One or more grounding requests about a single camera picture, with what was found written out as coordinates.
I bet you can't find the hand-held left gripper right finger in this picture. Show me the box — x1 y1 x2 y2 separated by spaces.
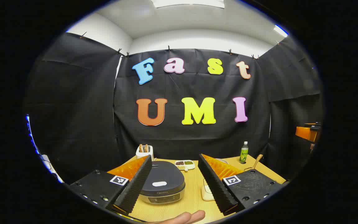
198 153 283 217

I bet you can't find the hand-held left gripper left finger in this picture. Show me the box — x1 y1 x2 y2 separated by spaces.
69 155 153 215

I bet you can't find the silver black rice cooker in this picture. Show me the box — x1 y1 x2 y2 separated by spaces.
140 161 186 205

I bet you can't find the wooden spoon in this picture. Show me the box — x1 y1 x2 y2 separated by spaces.
244 154 264 171

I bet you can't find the white toaster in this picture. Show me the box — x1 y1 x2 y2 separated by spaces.
135 144 154 161

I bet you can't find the white divided bean dish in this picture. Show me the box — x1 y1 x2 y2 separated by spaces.
175 160 195 171

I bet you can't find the green tea bottle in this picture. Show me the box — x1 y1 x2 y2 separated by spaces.
240 141 249 164

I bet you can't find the black backdrop cloth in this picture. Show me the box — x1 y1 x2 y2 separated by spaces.
24 31 324 184

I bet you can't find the small ceiling light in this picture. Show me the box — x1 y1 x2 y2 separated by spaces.
273 25 289 38

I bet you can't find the large ceiling light panel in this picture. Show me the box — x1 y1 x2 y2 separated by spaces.
150 0 225 9

